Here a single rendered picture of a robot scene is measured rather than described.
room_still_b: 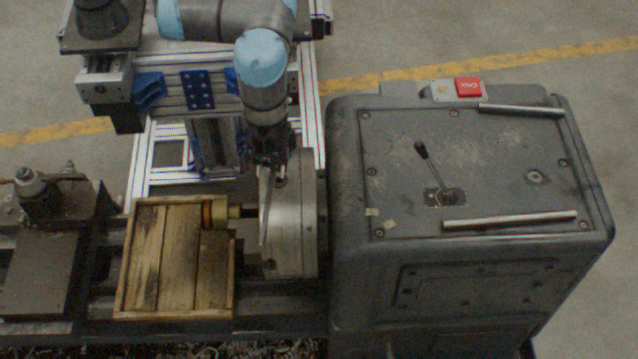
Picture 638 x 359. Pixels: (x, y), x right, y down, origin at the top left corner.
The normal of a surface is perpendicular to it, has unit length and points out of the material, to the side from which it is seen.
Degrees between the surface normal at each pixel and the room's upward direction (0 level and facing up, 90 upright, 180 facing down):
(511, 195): 0
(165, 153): 0
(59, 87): 0
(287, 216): 36
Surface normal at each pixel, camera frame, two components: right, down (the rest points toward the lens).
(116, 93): 0.07, 0.81
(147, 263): 0.00, -0.58
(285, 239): 0.04, 0.32
